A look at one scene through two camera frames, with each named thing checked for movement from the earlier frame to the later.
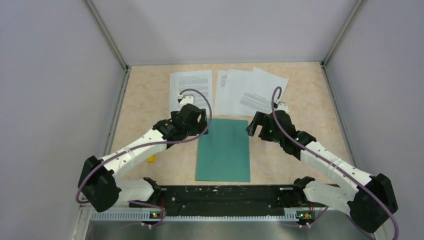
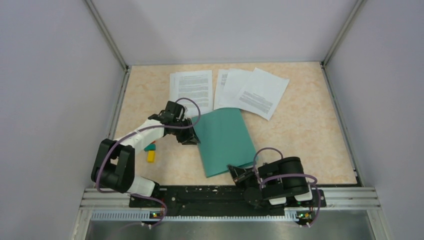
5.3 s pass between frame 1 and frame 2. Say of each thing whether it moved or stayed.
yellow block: stayed
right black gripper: moved
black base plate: stayed
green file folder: moved
